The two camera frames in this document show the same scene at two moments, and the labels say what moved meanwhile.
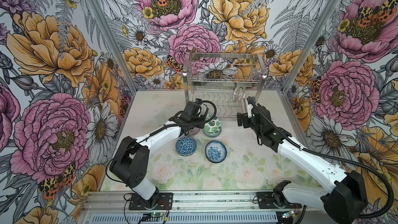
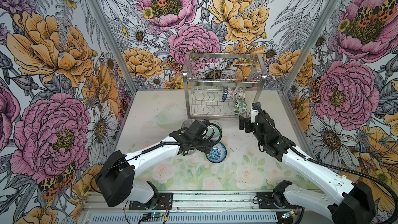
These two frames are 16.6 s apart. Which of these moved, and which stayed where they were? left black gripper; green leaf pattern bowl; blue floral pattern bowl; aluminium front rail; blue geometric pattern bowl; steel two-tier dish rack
Moved: blue geometric pattern bowl; left black gripper; green leaf pattern bowl
Stayed: steel two-tier dish rack; aluminium front rail; blue floral pattern bowl
